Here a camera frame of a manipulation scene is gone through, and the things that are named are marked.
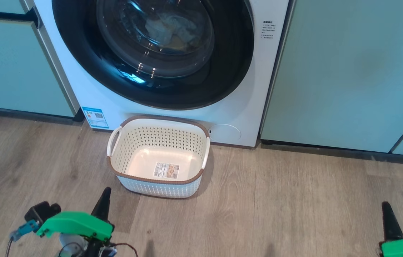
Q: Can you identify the blue cable connector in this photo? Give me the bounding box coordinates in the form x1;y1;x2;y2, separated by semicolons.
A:
9;219;40;242

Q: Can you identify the white front-load washing machine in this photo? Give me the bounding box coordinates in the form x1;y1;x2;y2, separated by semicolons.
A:
26;0;290;148

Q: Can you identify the teal cabinet with black groove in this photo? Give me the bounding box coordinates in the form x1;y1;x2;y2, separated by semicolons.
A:
0;0;81;119

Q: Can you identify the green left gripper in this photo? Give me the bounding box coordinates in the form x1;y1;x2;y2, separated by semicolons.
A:
36;186;114;242

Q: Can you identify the basket product label sticker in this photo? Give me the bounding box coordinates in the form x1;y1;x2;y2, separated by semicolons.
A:
152;161;181;180

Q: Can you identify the small black text label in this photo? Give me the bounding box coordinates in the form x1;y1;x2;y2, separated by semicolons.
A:
261;20;277;39

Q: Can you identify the cream bear print garment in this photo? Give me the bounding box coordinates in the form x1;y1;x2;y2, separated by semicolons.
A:
144;14;199;47

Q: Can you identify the blue energy label sticker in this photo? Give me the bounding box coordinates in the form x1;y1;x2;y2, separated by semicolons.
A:
81;106;110;130

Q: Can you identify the black round glass washer door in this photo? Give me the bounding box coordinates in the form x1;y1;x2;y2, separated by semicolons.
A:
51;0;255;111

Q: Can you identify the round white filter cover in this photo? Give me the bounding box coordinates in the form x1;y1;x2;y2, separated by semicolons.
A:
208;124;242;142

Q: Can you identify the cream basket with brown rim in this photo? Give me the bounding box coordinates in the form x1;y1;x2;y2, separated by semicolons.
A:
106;115;211;199

